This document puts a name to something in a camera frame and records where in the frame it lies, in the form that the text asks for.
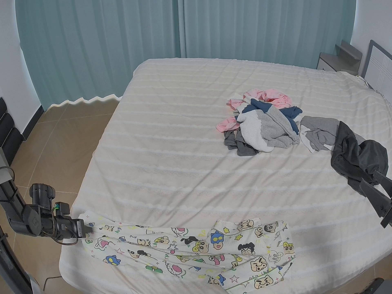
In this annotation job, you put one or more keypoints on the bed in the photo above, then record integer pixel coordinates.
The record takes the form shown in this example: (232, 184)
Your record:
(183, 133)

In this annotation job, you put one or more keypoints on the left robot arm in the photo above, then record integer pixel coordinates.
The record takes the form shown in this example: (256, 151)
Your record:
(27, 222)

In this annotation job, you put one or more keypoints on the white printed pyjama top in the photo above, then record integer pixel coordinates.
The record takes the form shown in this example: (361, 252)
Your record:
(190, 250)

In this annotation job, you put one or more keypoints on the grey bedside table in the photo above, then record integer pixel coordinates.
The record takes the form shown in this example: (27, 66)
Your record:
(337, 58)

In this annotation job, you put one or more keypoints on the black padded sofa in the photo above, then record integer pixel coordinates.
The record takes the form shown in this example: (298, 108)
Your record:
(9, 127)

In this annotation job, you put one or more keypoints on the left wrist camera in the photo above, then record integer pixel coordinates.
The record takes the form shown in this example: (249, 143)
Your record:
(62, 209)

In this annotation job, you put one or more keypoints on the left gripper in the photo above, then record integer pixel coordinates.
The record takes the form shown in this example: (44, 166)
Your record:
(69, 228)

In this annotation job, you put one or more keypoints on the grey garment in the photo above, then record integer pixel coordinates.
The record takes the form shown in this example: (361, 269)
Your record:
(318, 130)

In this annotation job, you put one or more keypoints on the pile of clothes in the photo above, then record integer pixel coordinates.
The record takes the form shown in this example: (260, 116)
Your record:
(263, 127)

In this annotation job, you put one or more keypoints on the black garment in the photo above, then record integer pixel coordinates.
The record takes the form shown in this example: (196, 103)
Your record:
(361, 155)

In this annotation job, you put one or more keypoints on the blue-green curtain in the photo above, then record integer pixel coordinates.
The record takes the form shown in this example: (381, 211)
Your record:
(92, 41)
(260, 20)

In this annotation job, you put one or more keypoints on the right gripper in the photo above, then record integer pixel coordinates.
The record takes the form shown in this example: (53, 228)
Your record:
(387, 217)

